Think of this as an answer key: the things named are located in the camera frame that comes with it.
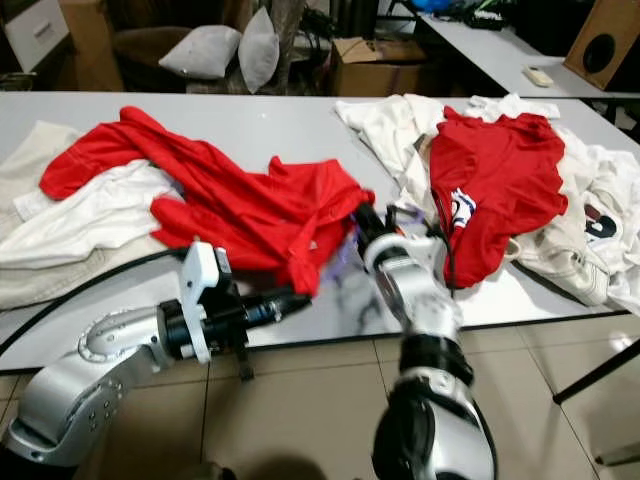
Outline open cardboard box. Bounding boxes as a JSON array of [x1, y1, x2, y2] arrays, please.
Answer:
[[332, 37, 431, 98]]

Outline plain red polo shirt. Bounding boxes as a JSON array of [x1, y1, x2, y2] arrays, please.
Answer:
[[40, 105, 376, 296]]

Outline tall cardboard box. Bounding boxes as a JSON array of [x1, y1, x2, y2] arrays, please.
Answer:
[[58, 0, 121, 93]]

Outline wooden speaker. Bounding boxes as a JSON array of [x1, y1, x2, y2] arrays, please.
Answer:
[[563, 0, 640, 93]]

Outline purple plastic hanger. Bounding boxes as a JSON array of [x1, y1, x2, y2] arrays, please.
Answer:
[[335, 205, 436, 291]]

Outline wide grey pillow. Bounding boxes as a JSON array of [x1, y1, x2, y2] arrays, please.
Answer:
[[158, 25, 241, 81]]

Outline white flat box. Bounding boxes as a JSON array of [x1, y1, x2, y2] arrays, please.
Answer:
[[5, 0, 71, 73]]

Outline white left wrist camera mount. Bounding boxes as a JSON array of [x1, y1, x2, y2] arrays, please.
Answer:
[[178, 240, 231, 363]]

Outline black metal table leg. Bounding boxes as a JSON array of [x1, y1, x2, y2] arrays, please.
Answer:
[[553, 345, 640, 406]]

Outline red shirt white print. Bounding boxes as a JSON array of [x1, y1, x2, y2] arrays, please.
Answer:
[[428, 105, 569, 291]]

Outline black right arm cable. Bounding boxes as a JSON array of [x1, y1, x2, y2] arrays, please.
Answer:
[[430, 190, 458, 291]]

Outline narrow grey pillow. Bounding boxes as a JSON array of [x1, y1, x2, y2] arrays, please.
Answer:
[[237, 8, 281, 96]]

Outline white printed t-shirt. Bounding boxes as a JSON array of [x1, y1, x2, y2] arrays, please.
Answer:
[[460, 93, 640, 313]]

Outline beige trousers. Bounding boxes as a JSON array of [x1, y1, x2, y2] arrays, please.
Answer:
[[510, 215, 611, 306], [0, 120, 176, 311]]

